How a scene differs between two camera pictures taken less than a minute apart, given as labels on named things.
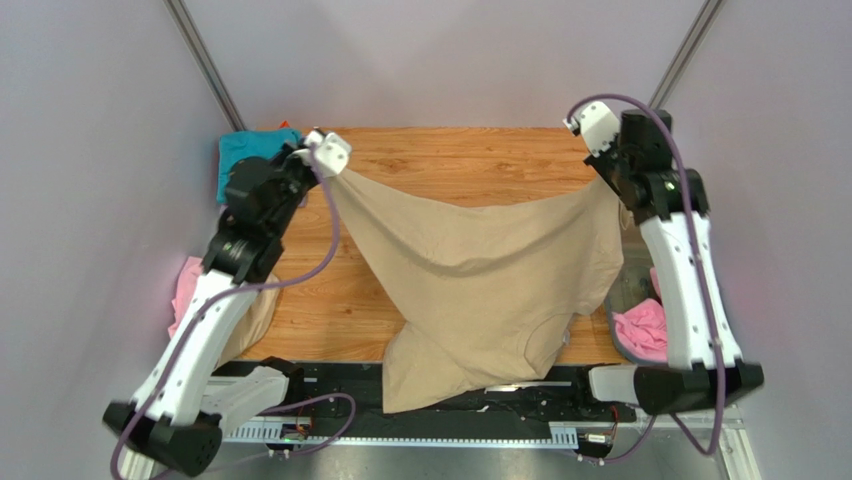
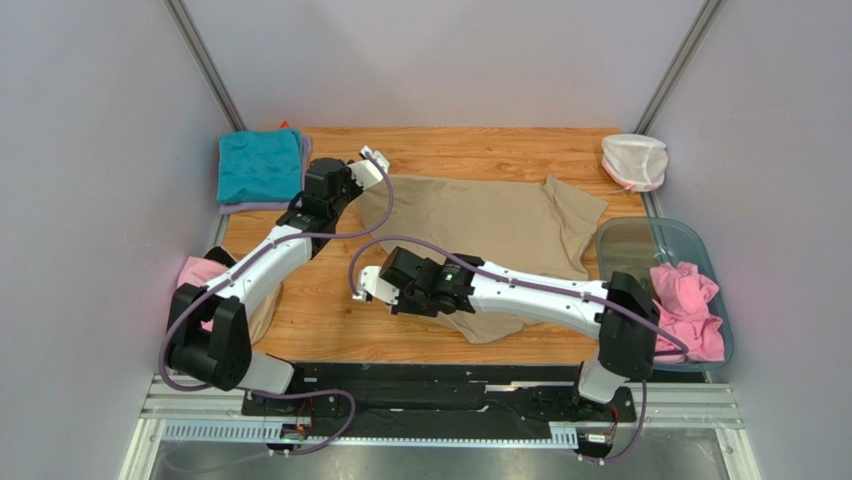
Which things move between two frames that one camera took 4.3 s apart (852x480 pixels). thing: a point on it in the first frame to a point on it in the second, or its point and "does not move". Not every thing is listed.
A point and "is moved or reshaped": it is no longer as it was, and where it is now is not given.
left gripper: (298, 159) to (356, 188)
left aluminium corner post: (182, 19) does not move
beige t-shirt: (480, 302) is moved or reshaped
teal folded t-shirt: (234, 146) does not move
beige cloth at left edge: (257, 321) does not move
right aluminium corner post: (685, 55) does not move
